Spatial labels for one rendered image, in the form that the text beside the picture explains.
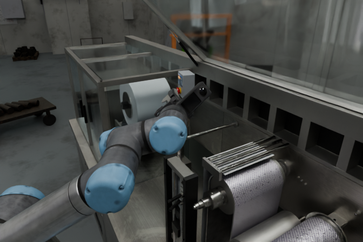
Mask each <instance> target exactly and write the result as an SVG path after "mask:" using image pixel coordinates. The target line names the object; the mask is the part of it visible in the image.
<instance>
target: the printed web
mask: <svg viewBox="0 0 363 242"><path fill-rule="evenodd" d="M222 180H223V181H224V182H225V183H226V185H227V186H228V187H229V189H230V191H231V193H232V197H233V201H234V212H233V214H226V213H224V212H223V211H222V210H221V209H220V208H216V209H214V210H210V209H209V208H207V220H206V242H230V241H231V239H233V238H234V237H236V236H238V235H240V234H242V233H243V232H245V231H247V230H249V229H251V228H252V227H254V226H256V225H258V224H260V223H261V222H263V221H265V220H266V219H268V218H270V217H272V216H274V215H275V214H277V211H278V206H279V202H280V197H281V192H282V189H283V183H284V181H283V175H282V173H281V171H280V169H279V167H278V166H277V164H276V163H275V162H274V161H273V160H272V159H270V158H266V159H264V160H262V161H259V162H257V163H254V164H252V165H249V166H247V167H244V168H242V169H240V170H237V171H234V172H232V173H229V174H227V175H224V174H223V173H222ZM271 242H341V241H340V238H339V236H338V234H337V233H336V231H335V230H334V229H333V227H332V226H331V225H330V224H328V223H327V222H325V221H324V220H322V219H320V218H317V217H310V218H308V219H306V220H305V221H303V222H302V223H300V224H299V225H297V226H296V227H294V228H292V229H291V230H289V231H287V232H286V233H284V234H283V235H281V236H279V237H278V238H276V239H275V240H273V241H271Z"/></svg>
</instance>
